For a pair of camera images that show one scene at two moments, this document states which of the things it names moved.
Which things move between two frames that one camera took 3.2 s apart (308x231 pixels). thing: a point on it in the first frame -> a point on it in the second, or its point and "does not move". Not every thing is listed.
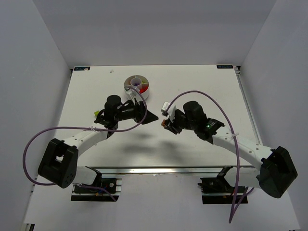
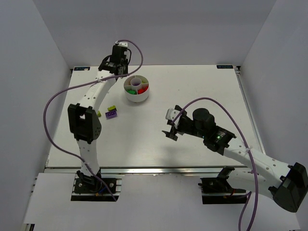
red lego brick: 143,90 does not move
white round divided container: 140,83 does not move
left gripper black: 140,112 -> 121,70
